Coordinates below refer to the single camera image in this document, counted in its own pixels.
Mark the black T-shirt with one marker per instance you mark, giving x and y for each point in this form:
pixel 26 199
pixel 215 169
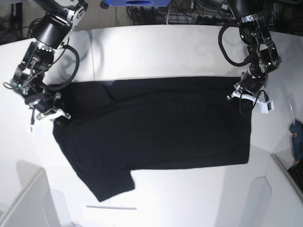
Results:
pixel 165 123

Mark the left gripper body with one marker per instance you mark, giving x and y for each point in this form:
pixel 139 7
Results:
pixel 250 84

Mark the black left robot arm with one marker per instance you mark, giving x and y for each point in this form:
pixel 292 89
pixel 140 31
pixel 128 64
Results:
pixel 263 57

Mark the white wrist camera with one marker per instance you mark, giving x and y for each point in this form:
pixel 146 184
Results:
pixel 35 127
pixel 266 106

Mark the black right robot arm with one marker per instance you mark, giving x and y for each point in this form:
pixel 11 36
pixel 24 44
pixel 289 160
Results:
pixel 51 33

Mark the black keyboard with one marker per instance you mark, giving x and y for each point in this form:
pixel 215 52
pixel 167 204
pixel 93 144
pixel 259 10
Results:
pixel 296 173

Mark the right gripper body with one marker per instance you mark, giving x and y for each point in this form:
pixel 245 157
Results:
pixel 50 107

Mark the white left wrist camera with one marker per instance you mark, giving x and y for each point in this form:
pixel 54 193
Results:
pixel 266 106

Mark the thin white stick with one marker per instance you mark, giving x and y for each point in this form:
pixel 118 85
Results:
pixel 111 207

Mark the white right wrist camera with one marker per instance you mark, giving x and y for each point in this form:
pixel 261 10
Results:
pixel 35 127

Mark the blue plastic box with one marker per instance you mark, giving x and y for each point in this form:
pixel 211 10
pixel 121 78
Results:
pixel 124 3

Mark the white monitor stand left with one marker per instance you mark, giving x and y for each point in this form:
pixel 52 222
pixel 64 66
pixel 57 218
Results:
pixel 33 207

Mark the blue glue gun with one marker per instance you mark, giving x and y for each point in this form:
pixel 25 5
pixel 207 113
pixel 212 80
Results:
pixel 296 129

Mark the black power strip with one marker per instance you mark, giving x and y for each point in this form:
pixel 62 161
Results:
pixel 214 20

